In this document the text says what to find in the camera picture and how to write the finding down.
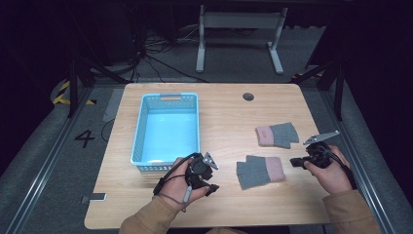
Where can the grey floor tape strip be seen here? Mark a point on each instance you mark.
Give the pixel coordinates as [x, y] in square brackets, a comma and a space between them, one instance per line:
[113, 105]

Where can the black metal stand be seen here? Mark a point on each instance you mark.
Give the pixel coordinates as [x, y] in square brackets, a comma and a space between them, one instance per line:
[73, 84]
[339, 87]

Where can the yellow and black floor tape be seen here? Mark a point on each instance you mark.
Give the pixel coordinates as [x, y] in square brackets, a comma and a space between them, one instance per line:
[61, 94]

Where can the light blue plastic basket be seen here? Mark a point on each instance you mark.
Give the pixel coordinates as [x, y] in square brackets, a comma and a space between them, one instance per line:
[168, 130]

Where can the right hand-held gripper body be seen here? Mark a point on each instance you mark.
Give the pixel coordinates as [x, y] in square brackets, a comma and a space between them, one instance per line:
[318, 152]

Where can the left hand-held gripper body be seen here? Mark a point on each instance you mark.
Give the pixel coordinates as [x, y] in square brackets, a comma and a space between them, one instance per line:
[198, 169]

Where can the person's left hand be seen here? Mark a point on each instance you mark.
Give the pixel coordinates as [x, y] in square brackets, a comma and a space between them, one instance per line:
[175, 188]

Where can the person's right hand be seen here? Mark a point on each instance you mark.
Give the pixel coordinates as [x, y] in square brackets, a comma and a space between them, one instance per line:
[331, 175]

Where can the white metal stand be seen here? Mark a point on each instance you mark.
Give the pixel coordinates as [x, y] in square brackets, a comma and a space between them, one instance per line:
[240, 21]

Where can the grey pink sock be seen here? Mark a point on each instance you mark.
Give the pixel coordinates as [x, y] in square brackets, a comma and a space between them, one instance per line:
[253, 172]
[282, 135]

